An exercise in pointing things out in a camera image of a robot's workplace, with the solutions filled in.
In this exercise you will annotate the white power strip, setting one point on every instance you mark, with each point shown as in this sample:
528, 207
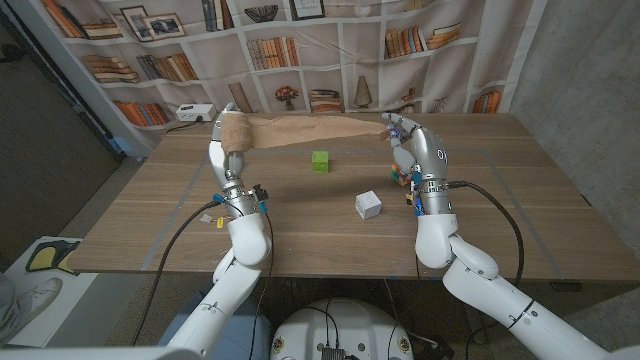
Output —
195, 112

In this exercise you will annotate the printed bookshelf backdrop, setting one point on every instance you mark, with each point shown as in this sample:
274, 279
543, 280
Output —
325, 55

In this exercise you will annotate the white cube block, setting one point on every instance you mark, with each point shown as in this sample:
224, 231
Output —
368, 205

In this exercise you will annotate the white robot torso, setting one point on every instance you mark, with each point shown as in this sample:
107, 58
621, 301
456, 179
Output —
345, 325

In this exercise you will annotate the grey table leg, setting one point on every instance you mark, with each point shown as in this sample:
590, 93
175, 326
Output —
475, 320

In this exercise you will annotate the white sneaker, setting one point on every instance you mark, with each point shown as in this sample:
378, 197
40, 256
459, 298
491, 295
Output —
42, 295

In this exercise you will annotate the blue tape piece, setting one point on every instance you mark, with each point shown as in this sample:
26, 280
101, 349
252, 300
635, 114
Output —
120, 145

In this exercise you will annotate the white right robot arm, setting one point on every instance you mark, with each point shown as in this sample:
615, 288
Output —
490, 280

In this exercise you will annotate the yellow black floor sign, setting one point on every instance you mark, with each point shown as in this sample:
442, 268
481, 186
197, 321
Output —
45, 257

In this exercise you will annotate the tan adhesive wrap roll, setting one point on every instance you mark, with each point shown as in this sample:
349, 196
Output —
300, 131

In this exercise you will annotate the multicolour Rubik's cube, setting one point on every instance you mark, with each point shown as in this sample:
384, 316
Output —
399, 175

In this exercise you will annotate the green cube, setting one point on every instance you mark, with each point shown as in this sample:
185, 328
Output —
320, 162

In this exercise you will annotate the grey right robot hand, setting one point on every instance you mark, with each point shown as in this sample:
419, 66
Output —
425, 150

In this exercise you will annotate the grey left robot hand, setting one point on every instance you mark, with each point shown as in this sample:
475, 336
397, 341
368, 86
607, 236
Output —
222, 165

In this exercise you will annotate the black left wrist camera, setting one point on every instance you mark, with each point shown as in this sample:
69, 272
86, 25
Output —
260, 192

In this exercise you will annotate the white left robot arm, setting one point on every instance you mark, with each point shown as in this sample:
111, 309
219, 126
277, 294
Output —
230, 270

